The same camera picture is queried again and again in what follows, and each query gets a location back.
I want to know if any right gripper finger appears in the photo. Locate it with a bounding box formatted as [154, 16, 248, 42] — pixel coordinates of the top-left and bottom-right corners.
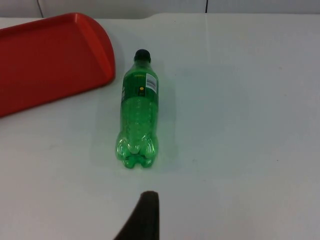
[113, 190, 160, 240]

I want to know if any green plastic bottle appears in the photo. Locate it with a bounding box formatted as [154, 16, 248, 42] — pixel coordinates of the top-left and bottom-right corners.
[115, 48, 160, 169]

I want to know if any red tray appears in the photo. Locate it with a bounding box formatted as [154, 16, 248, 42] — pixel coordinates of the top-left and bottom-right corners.
[0, 12, 116, 118]

